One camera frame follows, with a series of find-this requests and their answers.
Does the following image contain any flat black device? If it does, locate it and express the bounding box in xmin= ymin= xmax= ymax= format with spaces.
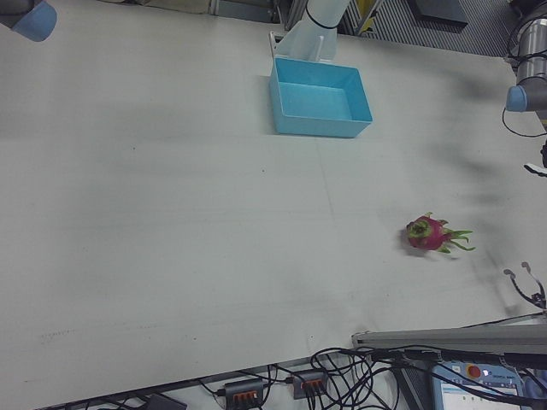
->
xmin=144 ymin=392 xmax=188 ymax=410

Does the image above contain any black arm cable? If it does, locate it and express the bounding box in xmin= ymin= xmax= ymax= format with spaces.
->
xmin=501 ymin=16 xmax=547 ymax=138

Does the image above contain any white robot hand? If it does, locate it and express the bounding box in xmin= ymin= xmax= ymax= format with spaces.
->
xmin=503 ymin=261 xmax=547 ymax=309

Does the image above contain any grey USB hub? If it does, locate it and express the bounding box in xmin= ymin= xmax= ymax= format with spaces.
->
xmin=223 ymin=377 xmax=265 ymax=405
xmin=291 ymin=369 xmax=328 ymax=401

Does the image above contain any thick black cable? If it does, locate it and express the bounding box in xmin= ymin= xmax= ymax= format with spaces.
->
xmin=368 ymin=346 xmax=547 ymax=371

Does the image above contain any dark grey box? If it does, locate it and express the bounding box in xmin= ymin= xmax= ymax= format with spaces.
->
xmin=411 ymin=0 xmax=469 ymax=32

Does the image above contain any pink dragon fruit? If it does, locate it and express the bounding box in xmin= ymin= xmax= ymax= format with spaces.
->
xmin=404 ymin=211 xmax=477 ymax=255

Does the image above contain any light blue plastic box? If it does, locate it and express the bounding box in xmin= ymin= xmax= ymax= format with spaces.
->
xmin=268 ymin=56 xmax=374 ymax=140

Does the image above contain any aluminium profile bar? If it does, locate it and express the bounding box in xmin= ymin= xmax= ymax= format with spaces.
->
xmin=350 ymin=313 xmax=547 ymax=356

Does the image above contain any white stand column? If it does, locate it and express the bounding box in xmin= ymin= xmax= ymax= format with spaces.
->
xmin=268 ymin=0 xmax=350 ymax=65

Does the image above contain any yellow black frame part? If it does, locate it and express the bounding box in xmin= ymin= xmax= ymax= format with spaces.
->
xmin=356 ymin=0 xmax=386 ymax=37

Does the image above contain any thin black cable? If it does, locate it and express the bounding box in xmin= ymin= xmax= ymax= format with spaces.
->
xmin=197 ymin=377 xmax=228 ymax=399

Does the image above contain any robot teach pendant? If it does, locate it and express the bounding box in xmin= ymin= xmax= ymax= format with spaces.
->
xmin=430 ymin=360 xmax=527 ymax=410

